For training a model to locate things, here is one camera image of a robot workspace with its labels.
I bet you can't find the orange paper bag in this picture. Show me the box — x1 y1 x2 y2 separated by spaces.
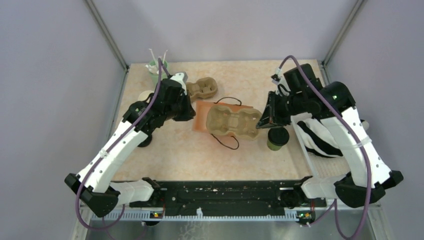
192 97 254 150

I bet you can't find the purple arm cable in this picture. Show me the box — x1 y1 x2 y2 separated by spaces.
74 57 171 240
278 55 374 240

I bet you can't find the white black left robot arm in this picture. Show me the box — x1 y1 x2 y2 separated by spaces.
64 71 196 218

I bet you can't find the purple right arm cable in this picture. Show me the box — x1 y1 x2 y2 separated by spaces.
278 55 374 240

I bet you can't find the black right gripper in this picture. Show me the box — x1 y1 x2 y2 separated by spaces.
256 90 306 129

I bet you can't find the aluminium frame rail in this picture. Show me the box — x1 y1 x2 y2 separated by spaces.
321 0 368 69
83 0 129 72

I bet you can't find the stack of black lids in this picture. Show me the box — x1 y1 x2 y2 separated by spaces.
138 134 153 148

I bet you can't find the white plastic basket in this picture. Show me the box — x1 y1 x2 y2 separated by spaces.
291 113 350 178

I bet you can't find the stack of green paper cups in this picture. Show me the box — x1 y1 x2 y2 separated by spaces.
137 90 154 101

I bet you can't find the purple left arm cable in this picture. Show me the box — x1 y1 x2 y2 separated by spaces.
74 57 171 240

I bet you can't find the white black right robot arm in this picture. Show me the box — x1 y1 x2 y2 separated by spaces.
256 64 404 208

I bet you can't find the green straw holder cup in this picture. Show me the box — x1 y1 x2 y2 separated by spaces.
145 60 168 86

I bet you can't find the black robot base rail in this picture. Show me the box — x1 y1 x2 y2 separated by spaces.
129 180 327 217

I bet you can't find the brown cardboard cup carrier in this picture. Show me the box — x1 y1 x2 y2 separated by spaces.
205 104 262 141
186 77 218 103

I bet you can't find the right aluminium frame rail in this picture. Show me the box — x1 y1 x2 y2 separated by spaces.
321 0 368 69

